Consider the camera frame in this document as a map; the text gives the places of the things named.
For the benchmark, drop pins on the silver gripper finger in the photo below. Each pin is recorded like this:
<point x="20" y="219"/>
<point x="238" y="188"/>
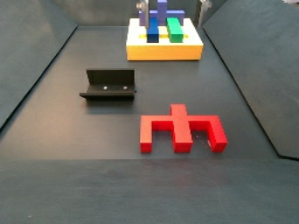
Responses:
<point x="206" y="4"/>
<point x="143" y="7"/>

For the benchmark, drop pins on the red E-shaped block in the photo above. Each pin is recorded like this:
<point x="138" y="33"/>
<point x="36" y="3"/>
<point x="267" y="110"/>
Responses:
<point x="182" y="124"/>

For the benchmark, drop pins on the yellow wooden board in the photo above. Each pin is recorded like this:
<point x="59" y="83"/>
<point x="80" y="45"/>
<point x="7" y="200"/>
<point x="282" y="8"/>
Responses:
<point x="139" y="50"/>

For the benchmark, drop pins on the purple cross-shaped block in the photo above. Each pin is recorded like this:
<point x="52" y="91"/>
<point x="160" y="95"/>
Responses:
<point x="162" y="13"/>

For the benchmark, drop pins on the dark blue block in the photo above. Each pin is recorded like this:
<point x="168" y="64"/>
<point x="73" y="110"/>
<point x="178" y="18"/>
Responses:
<point x="152" y="31"/>

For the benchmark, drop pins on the green block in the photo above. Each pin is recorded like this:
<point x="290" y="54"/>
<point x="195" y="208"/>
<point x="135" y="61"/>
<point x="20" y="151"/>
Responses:
<point x="175" y="30"/>

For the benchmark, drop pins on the black angle bracket stand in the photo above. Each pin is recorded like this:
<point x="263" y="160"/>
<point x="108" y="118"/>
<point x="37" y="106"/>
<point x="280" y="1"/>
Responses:
<point x="109" y="84"/>

